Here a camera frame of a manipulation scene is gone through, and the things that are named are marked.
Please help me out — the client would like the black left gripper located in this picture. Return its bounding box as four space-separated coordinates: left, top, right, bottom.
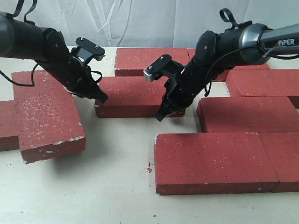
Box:
46 56 108 103

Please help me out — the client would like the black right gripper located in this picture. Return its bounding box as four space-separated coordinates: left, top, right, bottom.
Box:
156 59 210 121

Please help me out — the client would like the red brick with white scuffs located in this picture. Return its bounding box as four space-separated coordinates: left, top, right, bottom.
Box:
12 70 86 164

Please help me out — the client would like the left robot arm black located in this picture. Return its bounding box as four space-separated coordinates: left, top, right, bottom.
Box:
0 12 108 103

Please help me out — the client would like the right robot arm black grey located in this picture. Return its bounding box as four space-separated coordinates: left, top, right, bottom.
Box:
144 22 299 121

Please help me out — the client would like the red brick back row left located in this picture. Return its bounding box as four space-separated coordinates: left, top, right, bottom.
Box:
114 48 190 77

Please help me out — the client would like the red brick second row right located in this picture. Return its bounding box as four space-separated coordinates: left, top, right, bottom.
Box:
226 69 299 109

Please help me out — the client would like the red brick underneath stack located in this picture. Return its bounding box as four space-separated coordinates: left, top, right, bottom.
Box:
0 100 19 152

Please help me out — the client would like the white wrinkled backdrop cloth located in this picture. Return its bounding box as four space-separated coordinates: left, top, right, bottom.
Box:
0 0 299 49

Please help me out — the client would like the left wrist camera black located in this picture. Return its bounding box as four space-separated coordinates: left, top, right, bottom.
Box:
71 37 105 66

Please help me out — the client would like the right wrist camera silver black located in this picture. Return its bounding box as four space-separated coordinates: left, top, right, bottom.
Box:
143 54 184 82

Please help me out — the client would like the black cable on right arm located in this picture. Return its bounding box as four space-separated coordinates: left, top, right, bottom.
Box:
203 7 299 98

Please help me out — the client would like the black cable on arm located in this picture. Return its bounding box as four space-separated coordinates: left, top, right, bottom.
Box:
203 7 299 98
0 0 103 87

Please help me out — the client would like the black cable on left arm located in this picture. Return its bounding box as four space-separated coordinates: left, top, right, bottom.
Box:
0 0 103 87

